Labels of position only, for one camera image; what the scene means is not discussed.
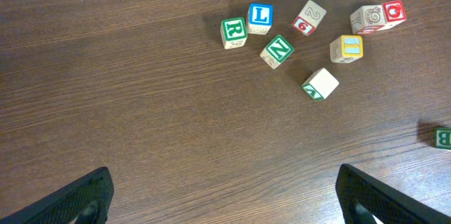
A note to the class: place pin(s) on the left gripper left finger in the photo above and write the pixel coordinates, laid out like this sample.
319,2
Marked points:
85,200

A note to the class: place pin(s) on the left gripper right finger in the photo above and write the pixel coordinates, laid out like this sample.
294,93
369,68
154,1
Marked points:
364,199

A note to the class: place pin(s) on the beige engraved wooden block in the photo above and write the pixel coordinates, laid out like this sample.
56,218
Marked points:
442,138

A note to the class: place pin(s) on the green edged plain block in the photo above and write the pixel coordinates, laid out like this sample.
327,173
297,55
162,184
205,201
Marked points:
320,84

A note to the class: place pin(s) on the yellow framed wooden block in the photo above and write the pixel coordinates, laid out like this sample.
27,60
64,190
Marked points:
346,49

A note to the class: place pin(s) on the green N letter block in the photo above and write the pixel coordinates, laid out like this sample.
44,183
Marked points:
277,51

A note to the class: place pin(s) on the red snail picture block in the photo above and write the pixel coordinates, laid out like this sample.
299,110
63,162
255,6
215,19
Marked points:
367,19

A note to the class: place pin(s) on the red O letter block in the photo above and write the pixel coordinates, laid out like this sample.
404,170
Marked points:
394,14

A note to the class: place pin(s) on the number 2 wooden block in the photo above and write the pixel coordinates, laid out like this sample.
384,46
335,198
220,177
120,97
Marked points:
309,18

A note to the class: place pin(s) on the blue L letter block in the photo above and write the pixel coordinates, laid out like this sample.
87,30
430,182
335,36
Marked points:
259,19

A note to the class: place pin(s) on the green R letter block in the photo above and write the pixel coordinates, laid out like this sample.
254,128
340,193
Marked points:
233,32

